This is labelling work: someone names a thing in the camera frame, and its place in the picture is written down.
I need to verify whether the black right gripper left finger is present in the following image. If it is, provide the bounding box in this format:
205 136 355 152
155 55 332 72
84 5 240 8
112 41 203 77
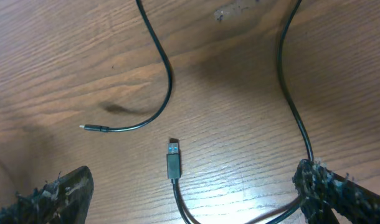
0 166 94 224

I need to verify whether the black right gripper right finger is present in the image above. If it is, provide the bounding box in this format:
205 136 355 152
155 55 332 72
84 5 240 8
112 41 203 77
292 159 380 224

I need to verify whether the black USB cable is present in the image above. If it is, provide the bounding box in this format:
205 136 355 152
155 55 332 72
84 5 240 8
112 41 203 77
78 0 174 134
166 0 315 224

